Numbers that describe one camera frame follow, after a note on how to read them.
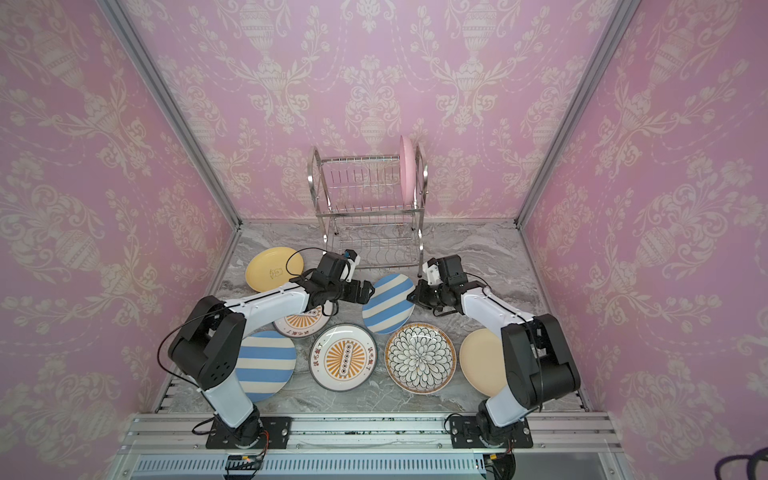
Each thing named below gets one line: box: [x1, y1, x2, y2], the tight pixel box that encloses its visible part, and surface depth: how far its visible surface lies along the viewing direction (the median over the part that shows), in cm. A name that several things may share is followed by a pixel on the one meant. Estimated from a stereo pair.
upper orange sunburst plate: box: [273, 305, 331, 338], surface depth 94 cm
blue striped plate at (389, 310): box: [362, 273, 415, 335], surface depth 95 cm
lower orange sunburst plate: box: [309, 323, 378, 392], surface depth 87 cm
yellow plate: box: [245, 246, 304, 293], surface depth 109 cm
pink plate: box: [399, 135, 415, 206], surface depth 77 cm
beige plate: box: [459, 328, 507, 397], surface depth 88 cm
